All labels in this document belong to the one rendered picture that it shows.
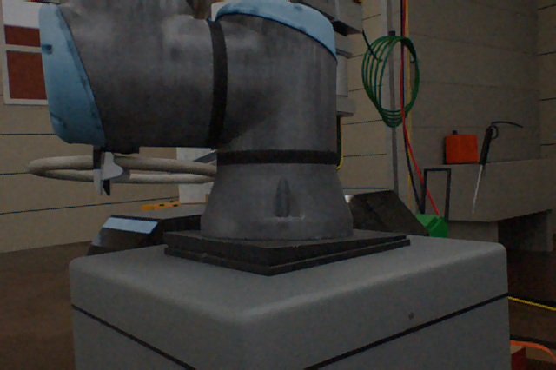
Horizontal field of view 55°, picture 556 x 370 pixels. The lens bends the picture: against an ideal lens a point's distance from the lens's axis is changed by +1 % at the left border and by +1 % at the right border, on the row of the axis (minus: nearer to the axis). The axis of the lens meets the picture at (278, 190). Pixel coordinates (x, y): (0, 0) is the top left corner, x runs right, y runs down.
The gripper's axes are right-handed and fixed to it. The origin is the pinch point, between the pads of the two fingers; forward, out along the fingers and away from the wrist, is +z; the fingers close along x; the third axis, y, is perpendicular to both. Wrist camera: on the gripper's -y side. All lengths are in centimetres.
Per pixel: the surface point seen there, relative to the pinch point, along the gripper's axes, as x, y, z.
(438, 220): 203, 139, 5
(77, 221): 629, -229, 16
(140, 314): -65, 25, 15
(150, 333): -67, 26, 17
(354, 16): 128, 75, -90
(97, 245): 42.4, -13.9, 14.7
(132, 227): 36.0, -2.1, 8.9
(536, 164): 342, 267, -46
